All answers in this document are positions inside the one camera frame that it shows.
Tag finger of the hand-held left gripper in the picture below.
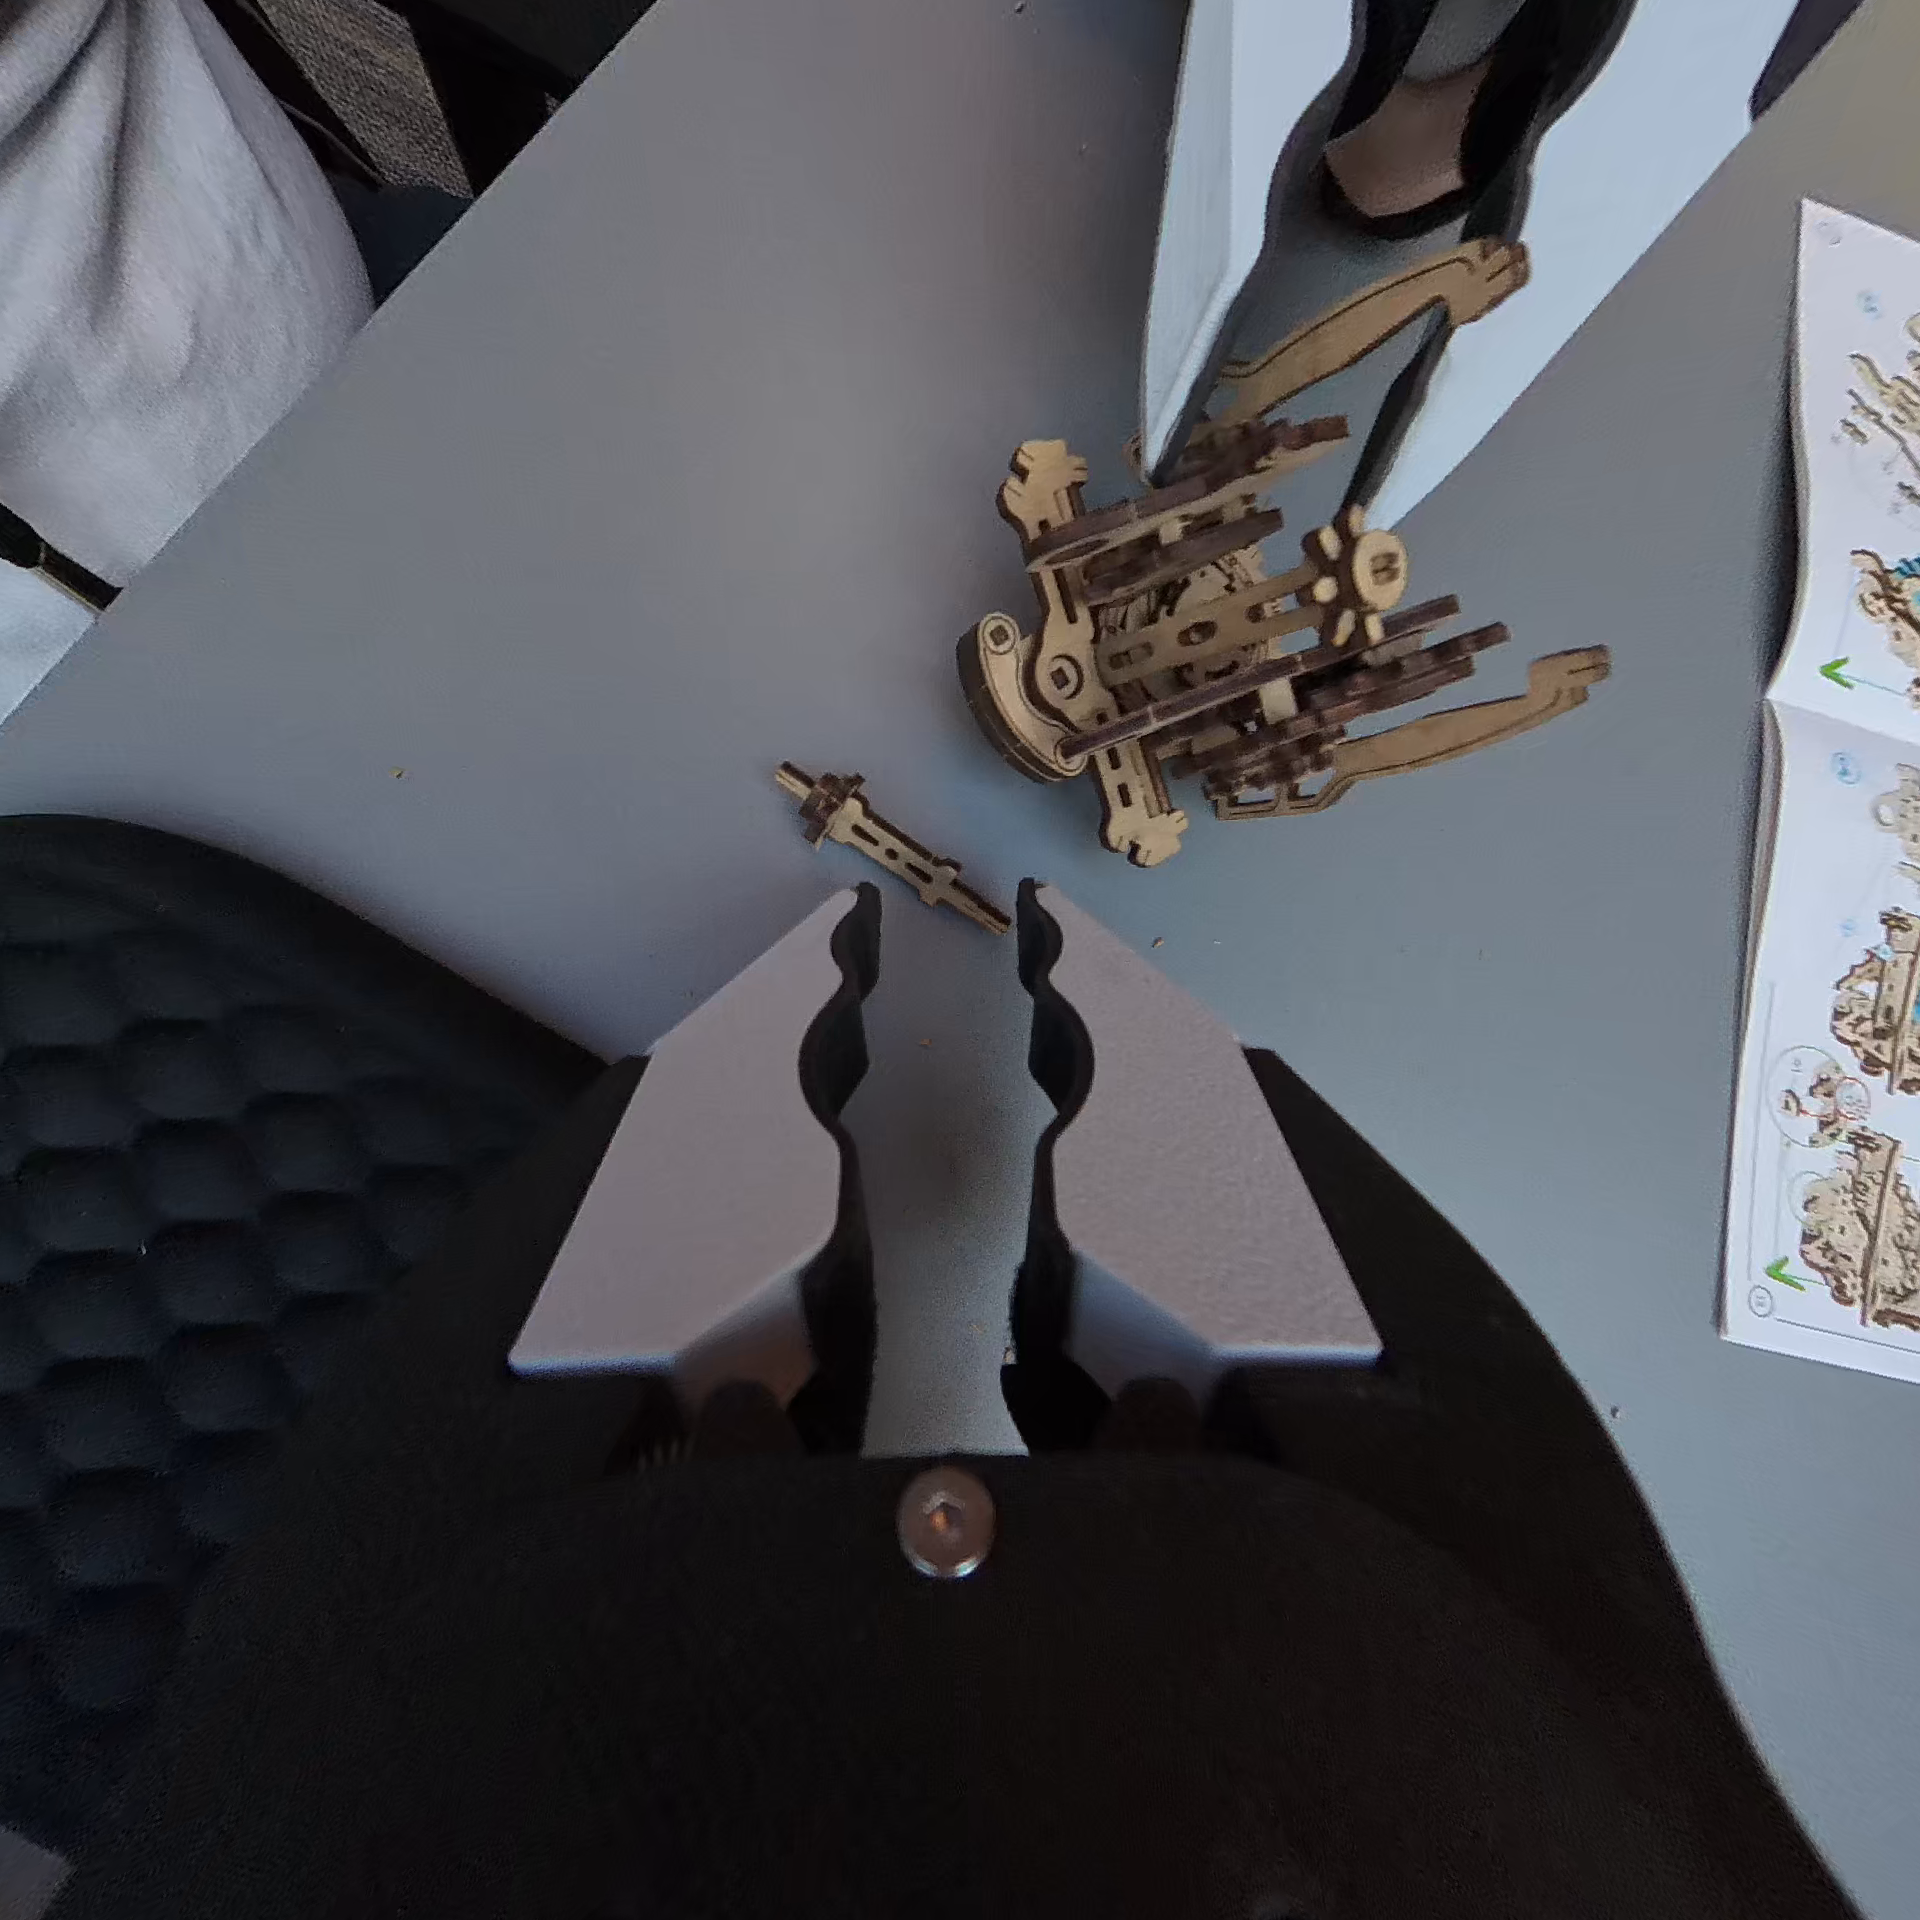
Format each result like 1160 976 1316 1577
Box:
1351 0 1806 536
1136 0 1404 486

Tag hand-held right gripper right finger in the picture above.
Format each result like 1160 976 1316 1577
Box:
1009 879 1386 1443

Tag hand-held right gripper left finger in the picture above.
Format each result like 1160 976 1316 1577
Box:
507 882 887 1449

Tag small wooden axle part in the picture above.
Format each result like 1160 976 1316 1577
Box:
776 759 1015 938

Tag wooden gear model assembly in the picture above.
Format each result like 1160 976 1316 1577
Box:
956 239 1615 873

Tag person's left hand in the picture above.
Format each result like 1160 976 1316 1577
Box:
1329 83 1520 227

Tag black wrist rest pad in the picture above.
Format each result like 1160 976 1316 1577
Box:
0 814 649 1863

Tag white instruction booklet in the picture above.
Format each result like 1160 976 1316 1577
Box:
1716 194 1920 1391

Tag person in white shirt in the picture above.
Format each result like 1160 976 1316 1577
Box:
0 0 378 723

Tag black strap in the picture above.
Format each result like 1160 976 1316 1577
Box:
0 503 121 615

